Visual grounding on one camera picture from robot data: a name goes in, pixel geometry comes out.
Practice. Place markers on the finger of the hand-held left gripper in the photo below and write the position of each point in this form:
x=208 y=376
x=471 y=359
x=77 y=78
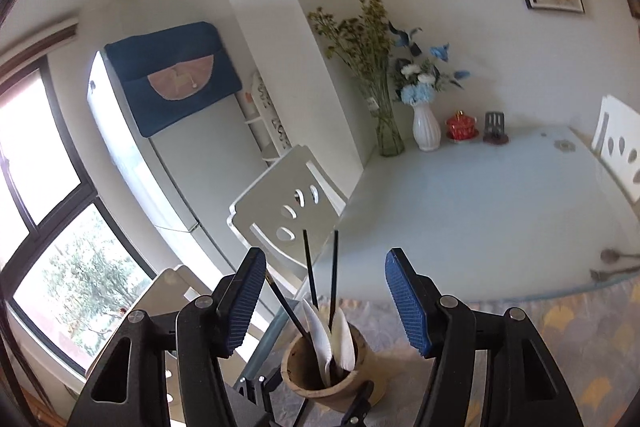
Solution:
x=361 y=404
x=262 y=384

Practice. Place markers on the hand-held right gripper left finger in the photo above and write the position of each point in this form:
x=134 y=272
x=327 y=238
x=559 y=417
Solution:
x=245 y=302

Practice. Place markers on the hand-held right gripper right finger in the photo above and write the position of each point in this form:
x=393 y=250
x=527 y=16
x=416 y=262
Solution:
x=407 y=302

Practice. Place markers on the wooden utensil holder cup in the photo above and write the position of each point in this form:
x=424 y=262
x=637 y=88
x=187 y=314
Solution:
x=320 y=399

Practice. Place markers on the black chopstick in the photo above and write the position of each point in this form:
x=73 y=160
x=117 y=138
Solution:
x=310 y=267
x=287 y=307
x=334 y=272

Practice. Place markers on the white dotted plastic spoon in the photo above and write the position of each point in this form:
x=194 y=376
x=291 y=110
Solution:
x=315 y=327

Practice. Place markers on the white chair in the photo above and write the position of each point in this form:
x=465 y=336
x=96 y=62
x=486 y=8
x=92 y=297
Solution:
x=270 y=192
x=615 y=122

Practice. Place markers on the white refrigerator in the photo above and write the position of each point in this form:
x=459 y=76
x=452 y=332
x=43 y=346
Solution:
x=200 y=167

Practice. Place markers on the clear glass vase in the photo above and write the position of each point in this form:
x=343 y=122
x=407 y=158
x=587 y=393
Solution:
x=390 y=142

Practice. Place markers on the white ribbed vase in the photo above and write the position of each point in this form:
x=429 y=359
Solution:
x=426 y=132

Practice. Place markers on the red lidded jar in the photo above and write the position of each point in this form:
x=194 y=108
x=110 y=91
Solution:
x=461 y=127

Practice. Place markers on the patterned table mat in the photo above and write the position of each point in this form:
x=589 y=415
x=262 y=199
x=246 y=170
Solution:
x=590 y=332

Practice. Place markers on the white corner shelf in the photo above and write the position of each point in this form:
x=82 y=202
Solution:
x=265 y=107

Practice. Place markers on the dark napkin holder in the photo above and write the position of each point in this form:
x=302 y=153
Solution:
x=494 y=122

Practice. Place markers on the blue white artificial flowers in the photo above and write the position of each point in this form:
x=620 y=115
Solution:
x=417 y=94

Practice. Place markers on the blue refrigerator cover cloth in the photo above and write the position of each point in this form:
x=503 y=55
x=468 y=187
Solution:
x=130 y=107

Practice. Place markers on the black framed window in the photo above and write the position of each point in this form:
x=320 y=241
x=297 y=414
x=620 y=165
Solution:
x=40 y=137

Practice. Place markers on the dried yellow flower bouquet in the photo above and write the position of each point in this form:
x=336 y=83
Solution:
x=360 y=37

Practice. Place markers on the wooden curtain rail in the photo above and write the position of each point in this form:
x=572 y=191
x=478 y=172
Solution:
x=40 y=39

